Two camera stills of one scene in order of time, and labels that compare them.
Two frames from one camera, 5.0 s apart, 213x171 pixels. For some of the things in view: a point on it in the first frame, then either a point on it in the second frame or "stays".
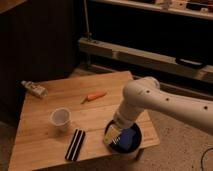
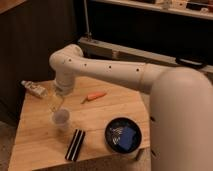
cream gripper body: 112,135 to 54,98
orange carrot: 92,96 stays
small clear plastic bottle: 35,89 stays
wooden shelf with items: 192,8 stays
